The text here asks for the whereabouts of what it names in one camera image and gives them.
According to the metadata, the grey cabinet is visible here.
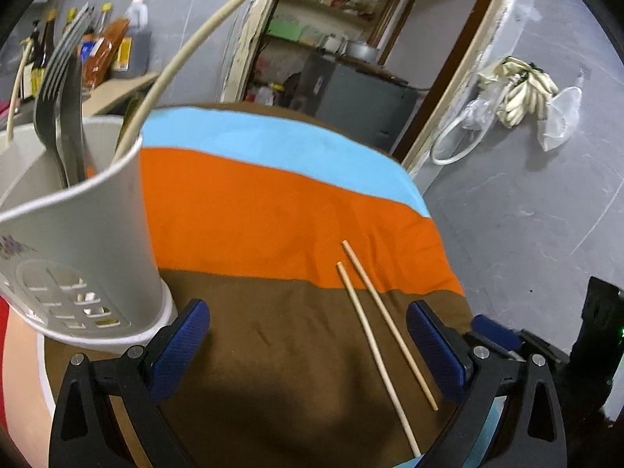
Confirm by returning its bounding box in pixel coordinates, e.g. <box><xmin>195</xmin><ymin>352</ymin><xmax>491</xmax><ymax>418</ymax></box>
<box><xmin>292</xmin><ymin>53</ymin><xmax>420</xmax><ymax>152</ymax></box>

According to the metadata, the metal fork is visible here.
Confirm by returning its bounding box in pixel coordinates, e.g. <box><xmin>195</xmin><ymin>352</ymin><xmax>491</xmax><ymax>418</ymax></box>
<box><xmin>33</xmin><ymin>2</ymin><xmax>97</xmax><ymax>188</ymax></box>
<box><xmin>61</xmin><ymin>53</ymin><xmax>91</xmax><ymax>183</ymax></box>

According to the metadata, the striped orange blue brown cloth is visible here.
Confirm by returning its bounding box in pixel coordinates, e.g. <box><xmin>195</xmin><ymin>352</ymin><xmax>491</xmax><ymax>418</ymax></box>
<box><xmin>44</xmin><ymin>102</ymin><xmax>512</xmax><ymax>468</ymax></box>

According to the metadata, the plastic bottle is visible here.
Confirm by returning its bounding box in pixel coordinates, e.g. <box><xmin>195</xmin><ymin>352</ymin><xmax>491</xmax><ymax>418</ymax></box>
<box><xmin>248</xmin><ymin>83</ymin><xmax>286</xmax><ymax>106</ymax></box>

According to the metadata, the large oil jug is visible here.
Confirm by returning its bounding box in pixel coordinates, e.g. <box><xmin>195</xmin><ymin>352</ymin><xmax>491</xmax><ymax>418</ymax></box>
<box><xmin>113</xmin><ymin>0</ymin><xmax>152</xmax><ymax>80</ymax></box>

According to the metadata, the crumpled clear plastic bag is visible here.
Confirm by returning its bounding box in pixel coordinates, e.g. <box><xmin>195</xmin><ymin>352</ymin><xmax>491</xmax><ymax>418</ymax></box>
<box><xmin>461</xmin><ymin>97</ymin><xmax>498</xmax><ymax>130</ymax></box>

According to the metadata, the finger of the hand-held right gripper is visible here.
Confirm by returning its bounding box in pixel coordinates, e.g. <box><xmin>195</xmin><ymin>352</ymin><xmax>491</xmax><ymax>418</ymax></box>
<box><xmin>470</xmin><ymin>314</ymin><xmax>571</xmax><ymax>364</ymax></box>

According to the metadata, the white door frame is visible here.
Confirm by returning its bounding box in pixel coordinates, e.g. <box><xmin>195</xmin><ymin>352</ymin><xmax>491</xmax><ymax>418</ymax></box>
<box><xmin>217</xmin><ymin>0</ymin><xmax>530</xmax><ymax>176</ymax></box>

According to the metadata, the orange seasoning packet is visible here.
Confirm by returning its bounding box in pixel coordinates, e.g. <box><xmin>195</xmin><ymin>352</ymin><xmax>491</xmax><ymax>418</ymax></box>
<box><xmin>80</xmin><ymin>18</ymin><xmax>130</xmax><ymax>89</ymax></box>

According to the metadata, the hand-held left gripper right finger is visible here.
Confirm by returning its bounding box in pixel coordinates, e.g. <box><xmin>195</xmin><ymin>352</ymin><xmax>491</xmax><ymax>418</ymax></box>
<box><xmin>406</xmin><ymin>301</ymin><xmax>569</xmax><ymax>468</ymax></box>

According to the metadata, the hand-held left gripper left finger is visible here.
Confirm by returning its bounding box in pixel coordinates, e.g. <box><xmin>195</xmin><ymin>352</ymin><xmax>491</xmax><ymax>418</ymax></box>
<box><xmin>49</xmin><ymin>298</ymin><xmax>211</xmax><ymax>468</ymax></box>

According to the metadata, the wooden shelf unit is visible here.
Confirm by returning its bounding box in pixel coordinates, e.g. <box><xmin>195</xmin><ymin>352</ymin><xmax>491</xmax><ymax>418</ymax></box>
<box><xmin>258</xmin><ymin>0</ymin><xmax>415</xmax><ymax>59</ymax></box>

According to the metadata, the metal pot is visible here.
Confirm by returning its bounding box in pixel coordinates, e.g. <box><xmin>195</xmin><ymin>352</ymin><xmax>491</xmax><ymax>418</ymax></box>
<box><xmin>344</xmin><ymin>40</ymin><xmax>381</xmax><ymax>62</ymax></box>

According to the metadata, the wooden chopstick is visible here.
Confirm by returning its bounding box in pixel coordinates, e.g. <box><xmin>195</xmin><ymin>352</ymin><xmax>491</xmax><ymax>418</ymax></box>
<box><xmin>5</xmin><ymin>39</ymin><xmax>35</xmax><ymax>144</ymax></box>
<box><xmin>336</xmin><ymin>262</ymin><xmax>421</xmax><ymax>457</ymax></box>
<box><xmin>113</xmin><ymin>0</ymin><xmax>254</xmax><ymax>164</ymax></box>
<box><xmin>341</xmin><ymin>240</ymin><xmax>438</xmax><ymax>411</ymax></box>

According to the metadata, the green box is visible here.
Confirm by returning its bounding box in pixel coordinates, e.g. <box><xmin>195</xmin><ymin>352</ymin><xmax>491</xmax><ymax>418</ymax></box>
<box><xmin>266</xmin><ymin>18</ymin><xmax>303</xmax><ymax>44</ymax></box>

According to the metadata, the white plastic utensil holder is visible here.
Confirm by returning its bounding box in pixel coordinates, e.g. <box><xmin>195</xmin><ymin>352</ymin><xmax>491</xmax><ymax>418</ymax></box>
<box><xmin>0</xmin><ymin>116</ymin><xmax>179</xmax><ymax>354</ymax></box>

